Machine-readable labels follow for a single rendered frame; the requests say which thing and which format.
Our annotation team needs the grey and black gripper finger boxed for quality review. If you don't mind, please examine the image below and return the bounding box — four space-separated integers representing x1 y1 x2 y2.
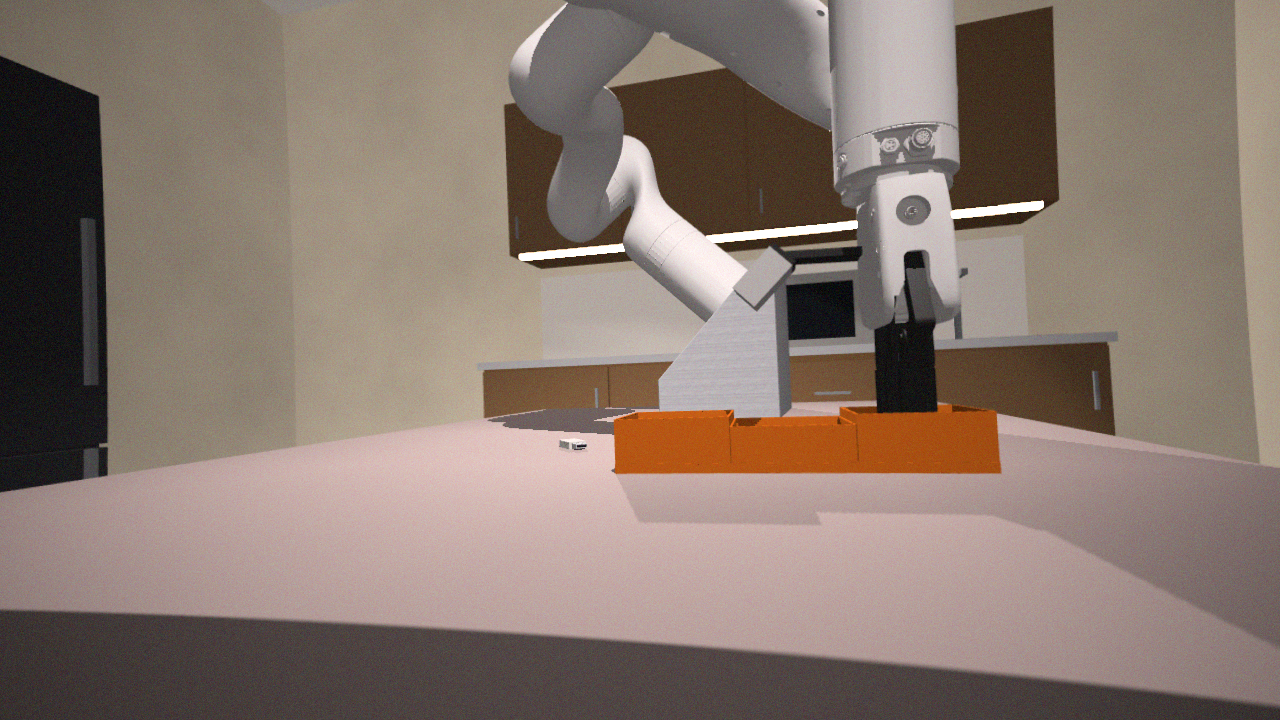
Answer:
874 325 890 413
884 251 938 413

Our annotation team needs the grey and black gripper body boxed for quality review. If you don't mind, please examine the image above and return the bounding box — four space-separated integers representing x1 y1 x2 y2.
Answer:
841 169 961 331

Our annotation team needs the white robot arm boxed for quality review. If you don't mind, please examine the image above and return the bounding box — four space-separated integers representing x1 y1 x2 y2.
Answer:
509 0 960 322

